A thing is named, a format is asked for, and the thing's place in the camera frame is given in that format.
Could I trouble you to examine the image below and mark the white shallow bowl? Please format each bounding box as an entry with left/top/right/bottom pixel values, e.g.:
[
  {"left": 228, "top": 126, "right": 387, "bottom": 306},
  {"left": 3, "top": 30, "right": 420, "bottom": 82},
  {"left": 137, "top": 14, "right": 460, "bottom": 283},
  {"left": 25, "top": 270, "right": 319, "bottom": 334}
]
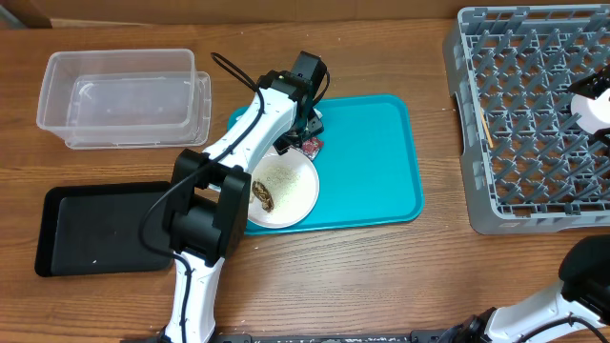
[{"left": 571, "top": 89, "right": 610, "bottom": 134}]

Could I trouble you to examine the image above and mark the red snack wrapper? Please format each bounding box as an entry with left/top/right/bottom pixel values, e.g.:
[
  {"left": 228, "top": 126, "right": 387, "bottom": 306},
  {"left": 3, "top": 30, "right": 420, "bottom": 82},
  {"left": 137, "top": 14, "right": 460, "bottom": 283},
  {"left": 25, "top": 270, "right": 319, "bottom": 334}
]
[{"left": 300, "top": 137, "right": 324, "bottom": 161}]

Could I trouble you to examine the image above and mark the wooden chopstick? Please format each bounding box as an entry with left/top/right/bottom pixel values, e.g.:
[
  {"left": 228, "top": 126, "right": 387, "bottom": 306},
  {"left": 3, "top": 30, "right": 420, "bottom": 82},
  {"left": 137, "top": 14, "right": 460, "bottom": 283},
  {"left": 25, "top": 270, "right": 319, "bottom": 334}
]
[{"left": 480, "top": 110, "right": 494, "bottom": 149}]

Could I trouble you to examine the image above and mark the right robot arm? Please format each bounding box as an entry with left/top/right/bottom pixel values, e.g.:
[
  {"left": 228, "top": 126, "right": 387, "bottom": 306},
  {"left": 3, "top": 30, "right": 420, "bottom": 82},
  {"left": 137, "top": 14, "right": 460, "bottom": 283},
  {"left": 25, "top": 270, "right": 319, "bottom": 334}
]
[{"left": 437, "top": 234, "right": 609, "bottom": 343}]

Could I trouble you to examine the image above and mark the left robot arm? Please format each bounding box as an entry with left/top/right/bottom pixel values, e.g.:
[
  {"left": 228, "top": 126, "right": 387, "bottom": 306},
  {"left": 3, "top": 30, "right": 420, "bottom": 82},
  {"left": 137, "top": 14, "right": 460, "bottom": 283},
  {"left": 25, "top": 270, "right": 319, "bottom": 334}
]
[{"left": 159, "top": 51, "right": 330, "bottom": 342}]

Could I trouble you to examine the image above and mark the grey dishwasher rack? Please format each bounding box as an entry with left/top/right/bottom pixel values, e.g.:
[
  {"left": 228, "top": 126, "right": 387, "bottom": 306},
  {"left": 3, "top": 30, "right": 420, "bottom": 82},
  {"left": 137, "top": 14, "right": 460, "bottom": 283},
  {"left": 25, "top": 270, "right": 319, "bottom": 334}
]
[{"left": 442, "top": 4, "right": 609, "bottom": 234}]

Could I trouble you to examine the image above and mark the white round plate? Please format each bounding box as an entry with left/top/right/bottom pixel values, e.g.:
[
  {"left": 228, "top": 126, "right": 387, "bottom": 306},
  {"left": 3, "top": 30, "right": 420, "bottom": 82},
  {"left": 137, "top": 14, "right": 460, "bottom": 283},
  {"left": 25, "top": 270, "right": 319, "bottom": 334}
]
[{"left": 248, "top": 147, "right": 320, "bottom": 230}]

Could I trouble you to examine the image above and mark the teal serving tray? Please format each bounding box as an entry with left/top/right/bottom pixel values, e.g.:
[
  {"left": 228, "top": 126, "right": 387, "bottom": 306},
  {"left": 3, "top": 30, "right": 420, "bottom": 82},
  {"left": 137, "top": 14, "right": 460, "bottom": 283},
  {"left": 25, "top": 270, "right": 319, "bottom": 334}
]
[{"left": 246, "top": 94, "right": 424, "bottom": 235}]

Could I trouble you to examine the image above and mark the brown food scrap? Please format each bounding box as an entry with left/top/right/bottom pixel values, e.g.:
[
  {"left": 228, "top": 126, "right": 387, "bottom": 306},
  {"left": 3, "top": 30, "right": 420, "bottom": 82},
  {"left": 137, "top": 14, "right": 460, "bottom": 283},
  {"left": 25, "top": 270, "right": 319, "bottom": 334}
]
[{"left": 252, "top": 181, "right": 275, "bottom": 212}]

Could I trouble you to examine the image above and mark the clear plastic bin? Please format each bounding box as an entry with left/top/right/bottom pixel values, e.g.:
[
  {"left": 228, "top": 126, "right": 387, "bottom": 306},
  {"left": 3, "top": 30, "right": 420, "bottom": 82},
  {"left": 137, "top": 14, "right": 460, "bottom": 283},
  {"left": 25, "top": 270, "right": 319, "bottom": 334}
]
[{"left": 36, "top": 49, "right": 212, "bottom": 150}]

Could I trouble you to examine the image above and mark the black plastic tray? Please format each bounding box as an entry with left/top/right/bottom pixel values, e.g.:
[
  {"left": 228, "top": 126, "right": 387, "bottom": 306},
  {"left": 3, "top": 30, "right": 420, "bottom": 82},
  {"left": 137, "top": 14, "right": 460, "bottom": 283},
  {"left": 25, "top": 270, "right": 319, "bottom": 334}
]
[{"left": 34, "top": 181, "right": 173, "bottom": 277}]

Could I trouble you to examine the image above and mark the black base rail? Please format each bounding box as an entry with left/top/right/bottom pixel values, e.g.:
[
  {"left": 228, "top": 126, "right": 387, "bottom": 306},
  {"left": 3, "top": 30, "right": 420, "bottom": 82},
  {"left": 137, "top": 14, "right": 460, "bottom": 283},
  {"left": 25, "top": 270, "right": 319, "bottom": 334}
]
[{"left": 209, "top": 330, "right": 448, "bottom": 343}]

